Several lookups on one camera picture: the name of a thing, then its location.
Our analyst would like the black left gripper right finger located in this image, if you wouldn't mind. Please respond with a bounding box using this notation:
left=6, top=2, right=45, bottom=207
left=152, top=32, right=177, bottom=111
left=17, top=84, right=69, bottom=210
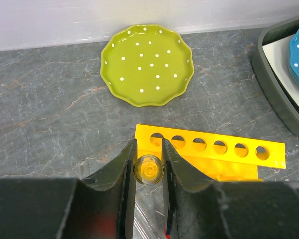
left=162, top=139, right=242, bottom=239

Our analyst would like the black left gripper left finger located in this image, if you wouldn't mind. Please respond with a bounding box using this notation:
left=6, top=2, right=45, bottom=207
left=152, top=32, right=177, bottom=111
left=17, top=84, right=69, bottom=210
left=55, top=139, right=137, bottom=239

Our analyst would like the white square board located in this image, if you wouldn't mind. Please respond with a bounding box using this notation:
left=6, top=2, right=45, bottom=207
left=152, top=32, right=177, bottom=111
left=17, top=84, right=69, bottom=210
left=262, top=35, right=299, bottom=108

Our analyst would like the dark grey tray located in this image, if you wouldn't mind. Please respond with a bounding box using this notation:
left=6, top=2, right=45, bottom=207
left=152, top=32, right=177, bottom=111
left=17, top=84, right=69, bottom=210
left=251, top=16, right=299, bottom=137

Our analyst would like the green polka dot plate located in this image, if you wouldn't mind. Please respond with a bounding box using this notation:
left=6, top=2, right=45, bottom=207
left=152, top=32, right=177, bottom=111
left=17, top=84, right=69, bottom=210
left=100, top=24, right=194, bottom=107

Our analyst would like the yellow test tube rack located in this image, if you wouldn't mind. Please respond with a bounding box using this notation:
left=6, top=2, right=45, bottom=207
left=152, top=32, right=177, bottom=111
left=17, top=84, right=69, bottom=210
left=135, top=124, right=286, bottom=181

